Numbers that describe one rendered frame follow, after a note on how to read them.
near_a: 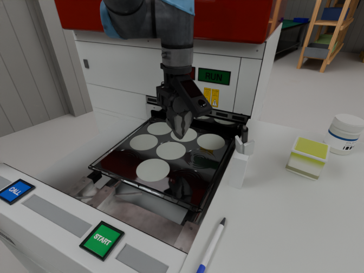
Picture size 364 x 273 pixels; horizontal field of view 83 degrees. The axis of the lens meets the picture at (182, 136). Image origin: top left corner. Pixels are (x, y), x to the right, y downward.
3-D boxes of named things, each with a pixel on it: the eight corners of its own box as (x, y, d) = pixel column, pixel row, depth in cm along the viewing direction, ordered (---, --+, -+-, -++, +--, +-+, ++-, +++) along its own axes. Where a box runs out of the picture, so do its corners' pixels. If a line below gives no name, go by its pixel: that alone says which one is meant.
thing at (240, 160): (232, 169, 53) (240, 124, 45) (247, 174, 51) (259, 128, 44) (225, 186, 48) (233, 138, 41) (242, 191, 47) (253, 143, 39)
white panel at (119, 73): (96, 109, 115) (76, 27, 92) (244, 147, 85) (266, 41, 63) (92, 111, 112) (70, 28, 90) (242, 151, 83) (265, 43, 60)
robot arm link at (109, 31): (91, -27, 37) (153, -26, 38) (109, 13, 48) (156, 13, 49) (92, 16, 37) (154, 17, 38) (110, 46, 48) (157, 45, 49)
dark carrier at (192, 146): (154, 118, 90) (154, 117, 89) (232, 137, 77) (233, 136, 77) (95, 166, 64) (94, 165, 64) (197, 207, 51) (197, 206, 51)
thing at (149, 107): (149, 120, 98) (147, 101, 93) (242, 143, 82) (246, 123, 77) (147, 122, 97) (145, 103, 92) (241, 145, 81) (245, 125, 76)
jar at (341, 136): (320, 138, 64) (333, 111, 59) (348, 144, 62) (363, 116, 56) (322, 151, 59) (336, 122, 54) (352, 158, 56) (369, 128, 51)
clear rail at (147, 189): (91, 167, 65) (90, 163, 64) (203, 211, 51) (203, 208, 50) (87, 169, 64) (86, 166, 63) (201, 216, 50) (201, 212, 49)
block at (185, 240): (186, 227, 49) (187, 219, 47) (200, 233, 47) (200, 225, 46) (170, 259, 43) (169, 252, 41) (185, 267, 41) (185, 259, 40)
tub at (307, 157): (290, 155, 57) (297, 135, 54) (320, 166, 54) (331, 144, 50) (283, 170, 52) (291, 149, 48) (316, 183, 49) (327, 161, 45)
